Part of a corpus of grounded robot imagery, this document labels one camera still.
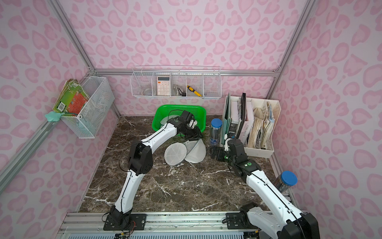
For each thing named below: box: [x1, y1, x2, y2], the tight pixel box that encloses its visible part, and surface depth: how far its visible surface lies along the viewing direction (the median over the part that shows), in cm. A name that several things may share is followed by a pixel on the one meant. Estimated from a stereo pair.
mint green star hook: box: [44, 111, 66, 122], surface depth 64 cm
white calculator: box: [157, 75, 171, 96], surface depth 97 cm
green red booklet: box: [53, 79, 91, 117], surface depth 73 cm
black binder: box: [235, 92, 247, 139], surface depth 83 cm
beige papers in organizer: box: [247, 101, 276, 149], surface depth 90 cm
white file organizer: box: [219, 95, 282, 158], surface depth 90 cm
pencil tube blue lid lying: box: [273, 170, 298, 193], surface depth 69 cm
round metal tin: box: [143, 88, 153, 96], surface depth 98 cm
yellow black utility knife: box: [186, 85, 203, 98], surface depth 100 cm
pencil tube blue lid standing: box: [209, 118, 223, 146], surface depth 92 cm
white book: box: [238, 98, 255, 144], surface depth 87 cm
